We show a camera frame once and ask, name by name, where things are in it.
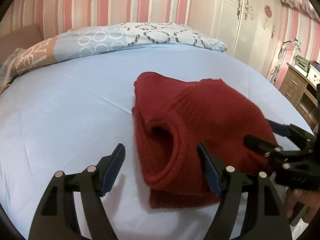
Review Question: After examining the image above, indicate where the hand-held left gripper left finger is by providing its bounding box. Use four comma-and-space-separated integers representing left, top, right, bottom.
28, 143, 126, 240

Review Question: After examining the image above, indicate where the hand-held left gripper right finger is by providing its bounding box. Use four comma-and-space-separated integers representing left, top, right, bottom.
197, 142, 293, 240

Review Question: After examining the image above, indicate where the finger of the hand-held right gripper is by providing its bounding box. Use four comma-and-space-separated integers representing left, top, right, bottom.
243, 134, 313, 169
267, 119, 317, 151

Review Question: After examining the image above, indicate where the pinkish brown headboard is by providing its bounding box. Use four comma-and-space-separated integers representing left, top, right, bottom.
0, 24, 43, 63

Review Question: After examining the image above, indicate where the white box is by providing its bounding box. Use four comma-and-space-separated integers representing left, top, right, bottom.
308, 64, 320, 83

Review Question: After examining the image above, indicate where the white wardrobe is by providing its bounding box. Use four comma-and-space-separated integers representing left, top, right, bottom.
187, 0, 285, 80

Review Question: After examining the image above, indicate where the pink curtain valance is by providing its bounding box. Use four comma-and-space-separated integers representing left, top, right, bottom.
281, 0, 320, 22

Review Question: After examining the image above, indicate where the patterned blue pillow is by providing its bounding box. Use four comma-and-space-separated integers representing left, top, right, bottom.
15, 22, 228, 77

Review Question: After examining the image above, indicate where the red knit sweater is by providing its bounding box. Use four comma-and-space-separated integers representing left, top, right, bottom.
131, 71, 279, 209

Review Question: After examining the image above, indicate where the light blue bed sheet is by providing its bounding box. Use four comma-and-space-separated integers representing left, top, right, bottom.
0, 44, 315, 240

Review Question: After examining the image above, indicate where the person's right hand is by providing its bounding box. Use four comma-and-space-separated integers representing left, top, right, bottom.
285, 187, 316, 227

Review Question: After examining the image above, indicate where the grey green box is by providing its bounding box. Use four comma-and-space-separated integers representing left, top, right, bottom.
295, 55, 310, 70

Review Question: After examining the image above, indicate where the wooden desk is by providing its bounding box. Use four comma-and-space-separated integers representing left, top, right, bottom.
277, 62, 320, 130

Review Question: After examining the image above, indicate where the white desk lamp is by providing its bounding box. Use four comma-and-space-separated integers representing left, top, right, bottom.
271, 39, 302, 81

